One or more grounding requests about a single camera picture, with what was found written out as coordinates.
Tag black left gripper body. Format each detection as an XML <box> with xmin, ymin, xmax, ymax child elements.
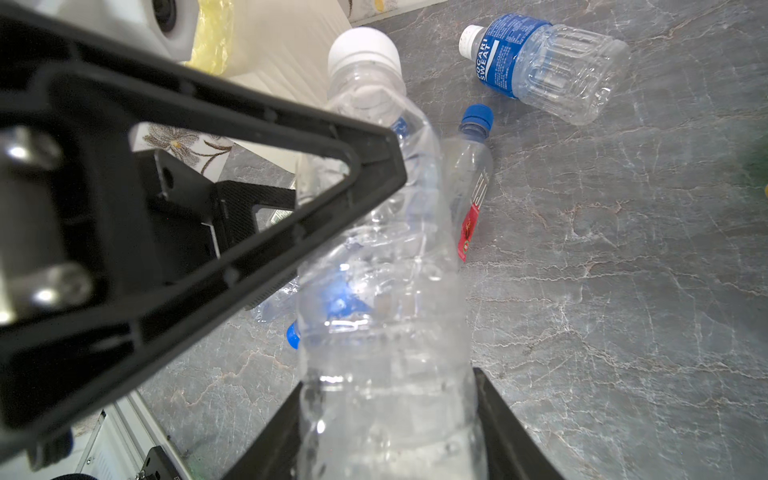
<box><xmin>134</xmin><ymin>149</ymin><xmax>296</xmax><ymax>294</ymax></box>

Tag small green bottle yellow cap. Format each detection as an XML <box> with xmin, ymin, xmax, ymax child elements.
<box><xmin>741</xmin><ymin>135</ymin><xmax>767</xmax><ymax>197</ymax></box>

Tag clear bottle blue label white cap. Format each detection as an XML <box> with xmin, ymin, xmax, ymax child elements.
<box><xmin>458</xmin><ymin>14</ymin><xmax>630</xmax><ymax>126</ymax></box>

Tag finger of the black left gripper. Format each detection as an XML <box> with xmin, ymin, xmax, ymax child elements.
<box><xmin>1</xmin><ymin>2</ymin><xmax>406</xmax><ymax>462</ymax></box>

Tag clear ribbed bottle white cap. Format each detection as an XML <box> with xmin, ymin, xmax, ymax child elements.
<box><xmin>297</xmin><ymin>27</ymin><xmax>488</xmax><ymax>479</ymax></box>

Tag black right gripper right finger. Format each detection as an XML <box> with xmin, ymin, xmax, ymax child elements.
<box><xmin>473</xmin><ymin>367</ymin><xmax>564</xmax><ymax>480</ymax></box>

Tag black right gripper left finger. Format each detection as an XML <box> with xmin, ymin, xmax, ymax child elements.
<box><xmin>224</xmin><ymin>383</ymin><xmax>302</xmax><ymax>480</ymax></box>

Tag white bin yellow bag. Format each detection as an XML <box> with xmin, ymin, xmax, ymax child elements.
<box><xmin>185</xmin><ymin>1</ymin><xmax>351</xmax><ymax>107</ymax></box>

